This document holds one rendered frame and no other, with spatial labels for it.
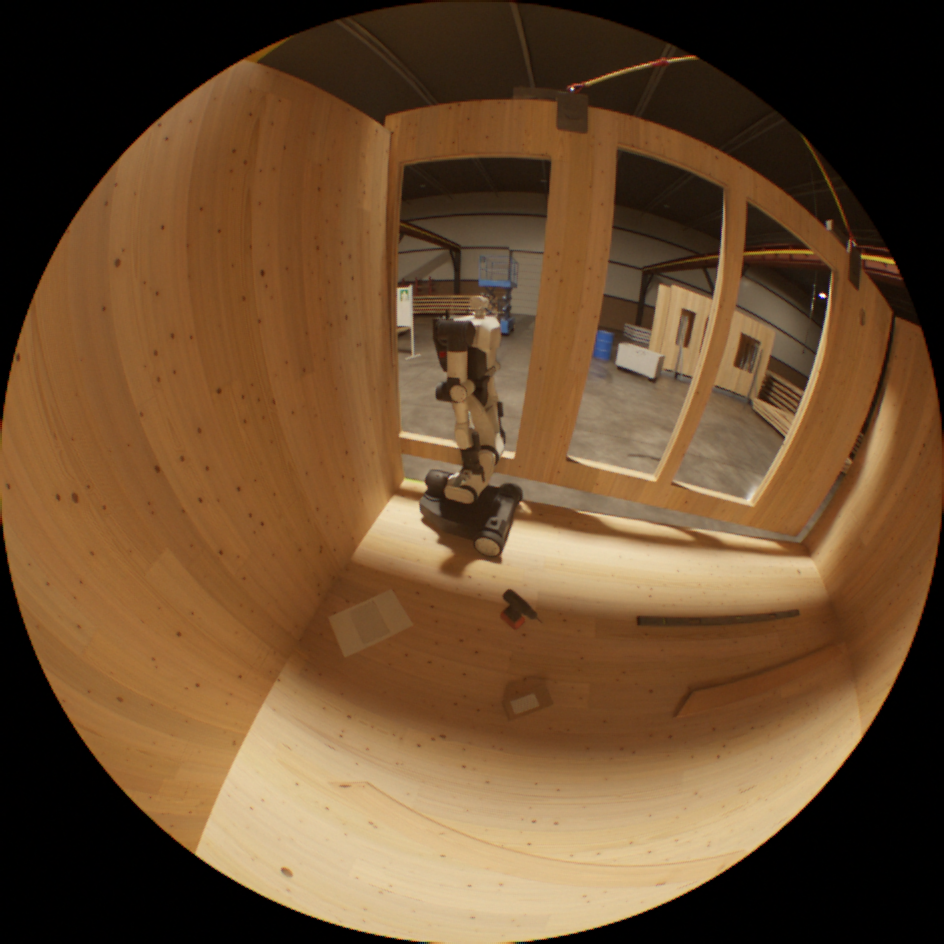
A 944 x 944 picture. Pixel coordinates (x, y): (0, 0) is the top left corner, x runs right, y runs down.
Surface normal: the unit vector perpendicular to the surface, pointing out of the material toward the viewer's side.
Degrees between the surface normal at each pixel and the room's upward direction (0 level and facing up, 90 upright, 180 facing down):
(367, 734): 0
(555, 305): 90
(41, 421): 90
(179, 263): 90
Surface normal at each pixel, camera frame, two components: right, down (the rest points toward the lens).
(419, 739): 0.03, -0.80
